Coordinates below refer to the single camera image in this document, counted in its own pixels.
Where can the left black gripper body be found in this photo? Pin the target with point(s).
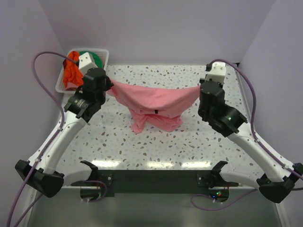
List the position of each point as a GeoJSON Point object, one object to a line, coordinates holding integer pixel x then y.
{"type": "Point", "coordinates": [102, 97]}

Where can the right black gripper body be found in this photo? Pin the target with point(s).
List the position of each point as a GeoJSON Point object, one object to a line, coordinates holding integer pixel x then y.
{"type": "Point", "coordinates": [201, 109]}

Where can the pink t shirt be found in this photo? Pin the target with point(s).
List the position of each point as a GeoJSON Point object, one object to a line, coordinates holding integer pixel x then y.
{"type": "Point", "coordinates": [161, 107]}

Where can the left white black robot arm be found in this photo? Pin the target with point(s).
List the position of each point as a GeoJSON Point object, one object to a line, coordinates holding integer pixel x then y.
{"type": "Point", "coordinates": [39, 171]}

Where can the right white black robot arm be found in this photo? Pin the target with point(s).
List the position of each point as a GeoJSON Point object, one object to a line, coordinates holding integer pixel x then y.
{"type": "Point", "coordinates": [280, 175]}

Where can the orange t shirt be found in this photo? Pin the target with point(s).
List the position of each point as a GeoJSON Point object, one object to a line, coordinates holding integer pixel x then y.
{"type": "Point", "coordinates": [72, 77]}

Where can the green t shirt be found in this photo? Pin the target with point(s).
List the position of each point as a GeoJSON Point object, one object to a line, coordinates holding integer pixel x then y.
{"type": "Point", "coordinates": [97, 60]}

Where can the white plastic basket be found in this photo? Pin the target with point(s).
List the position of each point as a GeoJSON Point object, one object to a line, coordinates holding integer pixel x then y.
{"type": "Point", "coordinates": [74, 55]}

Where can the dark red garment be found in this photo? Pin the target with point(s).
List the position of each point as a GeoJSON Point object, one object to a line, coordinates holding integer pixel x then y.
{"type": "Point", "coordinates": [64, 64]}

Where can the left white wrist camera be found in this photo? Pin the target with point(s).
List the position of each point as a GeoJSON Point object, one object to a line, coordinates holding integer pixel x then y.
{"type": "Point", "coordinates": [86, 62]}

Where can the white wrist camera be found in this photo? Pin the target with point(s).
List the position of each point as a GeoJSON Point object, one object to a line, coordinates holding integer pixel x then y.
{"type": "Point", "coordinates": [86, 62]}
{"type": "Point", "coordinates": [215, 72]}

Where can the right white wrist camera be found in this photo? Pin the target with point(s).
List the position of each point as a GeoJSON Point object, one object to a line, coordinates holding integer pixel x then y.
{"type": "Point", "coordinates": [215, 72]}

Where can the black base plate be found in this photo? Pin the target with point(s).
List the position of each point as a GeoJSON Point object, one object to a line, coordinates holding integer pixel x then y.
{"type": "Point", "coordinates": [155, 182]}

